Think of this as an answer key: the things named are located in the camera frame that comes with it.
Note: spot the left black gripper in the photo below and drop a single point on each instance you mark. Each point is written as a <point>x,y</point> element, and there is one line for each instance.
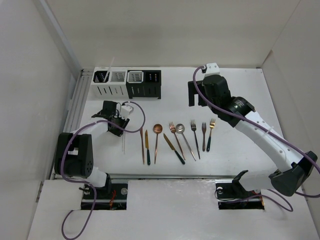
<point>117,132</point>

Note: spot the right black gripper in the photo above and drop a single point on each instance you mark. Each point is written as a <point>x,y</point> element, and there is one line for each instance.
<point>192,91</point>

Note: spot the rose gold knife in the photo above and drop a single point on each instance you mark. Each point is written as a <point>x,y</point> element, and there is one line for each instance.
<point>142,145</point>

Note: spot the gold knife green handle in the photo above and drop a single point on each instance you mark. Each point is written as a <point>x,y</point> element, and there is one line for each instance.
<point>147,148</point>

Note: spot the gold fork green handle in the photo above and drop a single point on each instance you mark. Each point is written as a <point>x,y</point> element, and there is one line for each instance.
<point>211,127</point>

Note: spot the copper small fork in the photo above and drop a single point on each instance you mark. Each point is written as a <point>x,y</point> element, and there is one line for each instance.
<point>204,129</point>

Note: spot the white chopstick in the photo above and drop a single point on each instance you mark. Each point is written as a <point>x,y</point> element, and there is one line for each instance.
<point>123,142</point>
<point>109,69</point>

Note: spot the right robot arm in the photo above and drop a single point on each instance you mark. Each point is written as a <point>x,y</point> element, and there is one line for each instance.
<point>293,165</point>

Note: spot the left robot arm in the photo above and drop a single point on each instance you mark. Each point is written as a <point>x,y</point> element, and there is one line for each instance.
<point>79,159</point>

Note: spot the silver spoon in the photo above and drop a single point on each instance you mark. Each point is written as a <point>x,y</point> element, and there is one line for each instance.
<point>180,129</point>

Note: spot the copper spoon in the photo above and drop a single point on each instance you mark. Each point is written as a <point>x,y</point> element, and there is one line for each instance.
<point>157,129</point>

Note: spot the rose gold fork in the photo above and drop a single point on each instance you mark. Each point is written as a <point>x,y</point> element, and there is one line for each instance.
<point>173,130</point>

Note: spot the white utensil caddy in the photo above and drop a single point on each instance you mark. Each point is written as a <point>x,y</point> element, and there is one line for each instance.
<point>114,88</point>

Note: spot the black utensil caddy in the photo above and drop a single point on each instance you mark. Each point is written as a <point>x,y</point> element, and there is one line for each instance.
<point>144,84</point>

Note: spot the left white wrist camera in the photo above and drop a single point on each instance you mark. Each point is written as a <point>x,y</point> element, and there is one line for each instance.
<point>125,111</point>

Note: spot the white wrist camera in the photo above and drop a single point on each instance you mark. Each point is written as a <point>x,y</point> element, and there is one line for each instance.
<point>125,111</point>
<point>210,69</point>

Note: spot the silver fork black handle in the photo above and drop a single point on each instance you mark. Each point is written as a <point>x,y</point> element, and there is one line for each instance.
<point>194,128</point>

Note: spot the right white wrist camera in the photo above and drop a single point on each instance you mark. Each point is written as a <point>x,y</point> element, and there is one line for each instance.
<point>210,69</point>

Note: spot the aluminium frame left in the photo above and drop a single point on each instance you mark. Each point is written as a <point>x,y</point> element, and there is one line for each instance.
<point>75,108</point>

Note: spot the gold knife dark handle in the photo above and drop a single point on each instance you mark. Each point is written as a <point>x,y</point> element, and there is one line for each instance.
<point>173,149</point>

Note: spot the aluminium rail front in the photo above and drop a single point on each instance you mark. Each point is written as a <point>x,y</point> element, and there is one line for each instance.
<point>166,176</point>

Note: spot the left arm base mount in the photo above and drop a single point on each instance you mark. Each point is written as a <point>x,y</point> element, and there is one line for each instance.
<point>114,200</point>

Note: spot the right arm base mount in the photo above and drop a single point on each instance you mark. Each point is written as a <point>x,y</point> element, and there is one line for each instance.
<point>232,196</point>

